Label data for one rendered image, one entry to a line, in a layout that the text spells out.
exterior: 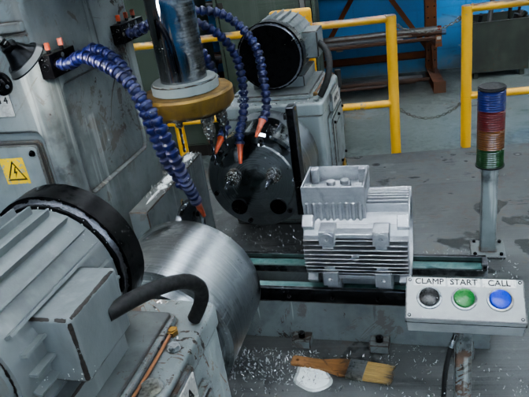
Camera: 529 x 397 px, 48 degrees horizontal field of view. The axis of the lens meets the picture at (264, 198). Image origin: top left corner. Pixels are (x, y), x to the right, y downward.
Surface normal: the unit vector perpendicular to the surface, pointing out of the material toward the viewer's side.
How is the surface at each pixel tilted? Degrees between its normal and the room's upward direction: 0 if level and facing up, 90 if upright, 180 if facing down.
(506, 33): 90
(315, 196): 90
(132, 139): 90
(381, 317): 90
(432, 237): 0
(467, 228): 0
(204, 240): 28
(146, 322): 0
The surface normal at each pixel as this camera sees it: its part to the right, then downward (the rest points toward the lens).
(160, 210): 0.96, -0.01
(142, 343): -0.14, -0.89
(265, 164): -0.25, 0.44
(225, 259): 0.61, -0.62
